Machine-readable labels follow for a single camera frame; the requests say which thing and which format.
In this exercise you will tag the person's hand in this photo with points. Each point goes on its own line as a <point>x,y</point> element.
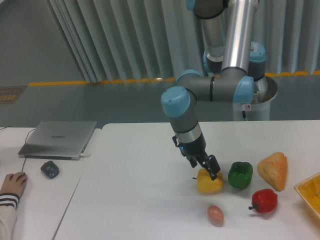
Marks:
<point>14,183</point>

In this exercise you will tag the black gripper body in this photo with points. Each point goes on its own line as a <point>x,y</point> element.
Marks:
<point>193,149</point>

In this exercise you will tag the brown egg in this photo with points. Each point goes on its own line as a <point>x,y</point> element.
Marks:
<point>215,214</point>

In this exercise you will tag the silver closed laptop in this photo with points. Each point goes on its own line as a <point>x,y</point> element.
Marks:
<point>59,140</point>

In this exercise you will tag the pale green curtain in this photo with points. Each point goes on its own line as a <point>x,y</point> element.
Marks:
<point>117,40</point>

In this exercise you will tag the yellow bell pepper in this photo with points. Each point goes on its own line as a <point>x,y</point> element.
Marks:
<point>205,185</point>

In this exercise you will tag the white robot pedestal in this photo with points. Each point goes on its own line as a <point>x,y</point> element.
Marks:
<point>265,90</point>

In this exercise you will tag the yellow woven basket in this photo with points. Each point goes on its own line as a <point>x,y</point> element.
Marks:
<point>309,191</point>

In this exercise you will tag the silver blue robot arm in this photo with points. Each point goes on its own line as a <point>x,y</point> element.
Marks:
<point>227,26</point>

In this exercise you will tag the triangular bread pastry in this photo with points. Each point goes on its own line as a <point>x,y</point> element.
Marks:
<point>274,170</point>

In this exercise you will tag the green bell pepper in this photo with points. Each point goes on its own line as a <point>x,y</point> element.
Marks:
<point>240,175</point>

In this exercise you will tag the dark grey small device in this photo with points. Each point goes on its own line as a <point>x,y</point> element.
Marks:
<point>50,169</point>

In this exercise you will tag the white striped sleeve forearm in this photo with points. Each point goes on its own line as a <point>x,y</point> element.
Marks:
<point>8,214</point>

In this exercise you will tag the red bell pepper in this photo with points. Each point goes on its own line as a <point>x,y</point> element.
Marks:
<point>264,201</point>

